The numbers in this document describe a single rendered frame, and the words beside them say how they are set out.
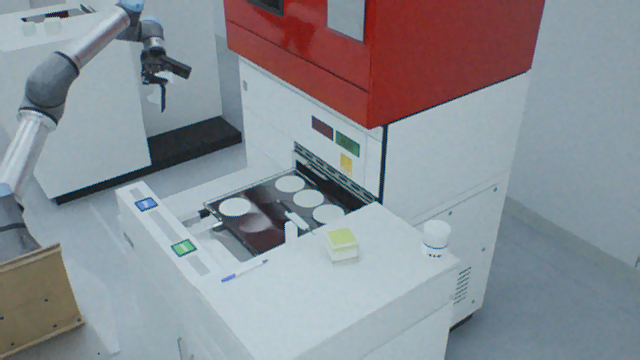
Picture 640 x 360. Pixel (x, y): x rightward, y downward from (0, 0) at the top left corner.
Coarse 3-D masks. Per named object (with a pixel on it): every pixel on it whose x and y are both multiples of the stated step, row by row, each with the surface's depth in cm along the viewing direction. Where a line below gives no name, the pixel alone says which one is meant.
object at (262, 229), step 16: (240, 192) 196; (256, 192) 196; (272, 192) 196; (288, 192) 196; (320, 192) 196; (256, 208) 188; (272, 208) 188; (304, 208) 188; (240, 224) 181; (256, 224) 181; (272, 224) 181; (320, 224) 181; (256, 240) 175; (272, 240) 175
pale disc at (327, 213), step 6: (330, 204) 190; (318, 210) 187; (324, 210) 187; (330, 210) 187; (336, 210) 187; (342, 210) 187; (318, 216) 185; (324, 216) 185; (330, 216) 185; (336, 216) 185; (342, 216) 185; (324, 222) 182; (330, 222) 182
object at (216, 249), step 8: (200, 224) 185; (200, 240) 178; (208, 240) 178; (216, 240) 178; (208, 248) 175; (216, 248) 175; (224, 248) 175; (216, 256) 172; (224, 256) 172; (232, 256) 172; (224, 264) 169; (232, 264) 169
